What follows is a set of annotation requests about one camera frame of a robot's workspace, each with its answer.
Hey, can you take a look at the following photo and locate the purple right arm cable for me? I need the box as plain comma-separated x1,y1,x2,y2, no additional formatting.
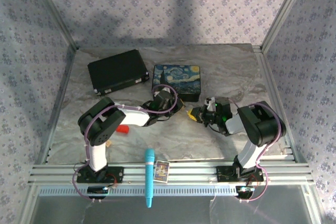
227,99,287,204

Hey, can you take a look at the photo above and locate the black ribbed aluminium case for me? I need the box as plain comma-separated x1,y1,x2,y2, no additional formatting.
87,49,150,97

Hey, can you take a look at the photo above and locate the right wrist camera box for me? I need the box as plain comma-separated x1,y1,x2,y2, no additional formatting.
204,97,220,113

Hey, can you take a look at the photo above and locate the small black electronics module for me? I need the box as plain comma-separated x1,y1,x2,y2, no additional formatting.
87,186,109,199
235,185,255,199

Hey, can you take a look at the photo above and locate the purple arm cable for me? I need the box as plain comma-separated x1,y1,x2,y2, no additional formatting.
227,99,287,204
72,84,179,204

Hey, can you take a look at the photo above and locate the teal cylindrical marker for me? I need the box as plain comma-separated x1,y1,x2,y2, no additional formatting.
144,148,155,208

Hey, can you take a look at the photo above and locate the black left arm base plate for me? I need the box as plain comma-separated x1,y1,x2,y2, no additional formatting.
76,166,124,184

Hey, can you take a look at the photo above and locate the aluminium side rail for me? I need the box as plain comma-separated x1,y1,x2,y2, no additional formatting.
256,47,299,163
36,47,79,166

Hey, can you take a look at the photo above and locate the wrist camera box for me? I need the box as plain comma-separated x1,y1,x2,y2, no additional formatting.
153,89,173,104
204,97,220,113

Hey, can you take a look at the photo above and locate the aluminium corner post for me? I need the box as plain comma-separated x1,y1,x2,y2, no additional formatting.
28,0,80,51
261,0,307,50

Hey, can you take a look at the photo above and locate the grey slotted cable duct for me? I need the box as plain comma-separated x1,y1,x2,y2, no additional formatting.
38,185,308,197

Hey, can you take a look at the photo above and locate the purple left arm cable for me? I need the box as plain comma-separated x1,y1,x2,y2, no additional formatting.
72,84,179,204

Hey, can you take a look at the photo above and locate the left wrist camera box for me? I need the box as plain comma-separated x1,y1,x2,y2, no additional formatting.
153,89,173,104

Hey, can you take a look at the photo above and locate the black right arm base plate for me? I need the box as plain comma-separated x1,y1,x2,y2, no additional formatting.
216,165,264,183

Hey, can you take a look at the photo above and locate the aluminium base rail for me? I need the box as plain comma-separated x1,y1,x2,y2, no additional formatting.
28,161,315,186

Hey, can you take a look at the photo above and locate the starry night print box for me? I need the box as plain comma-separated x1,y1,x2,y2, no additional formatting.
151,63,202,103

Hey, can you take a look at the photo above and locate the small printed card box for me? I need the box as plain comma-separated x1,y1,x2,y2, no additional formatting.
153,160,171,183

